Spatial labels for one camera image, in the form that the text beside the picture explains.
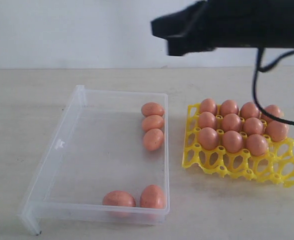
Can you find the clear plastic container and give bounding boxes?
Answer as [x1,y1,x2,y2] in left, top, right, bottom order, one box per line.
[18,85,170,235]

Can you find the yellow plastic egg tray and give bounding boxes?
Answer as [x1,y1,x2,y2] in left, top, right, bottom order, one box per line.
[181,103,294,188]

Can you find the brown egg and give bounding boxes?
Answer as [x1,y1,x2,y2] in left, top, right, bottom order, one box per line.
[265,120,289,142]
[199,98,218,116]
[245,134,269,157]
[143,128,164,151]
[197,127,219,150]
[240,101,260,120]
[261,104,284,124]
[242,117,264,136]
[221,113,242,133]
[102,190,136,218]
[219,99,239,117]
[139,184,166,209]
[197,111,218,130]
[222,130,244,154]
[141,102,165,117]
[141,115,165,132]

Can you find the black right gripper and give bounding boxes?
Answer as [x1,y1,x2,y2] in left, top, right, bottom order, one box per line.
[150,0,294,56]

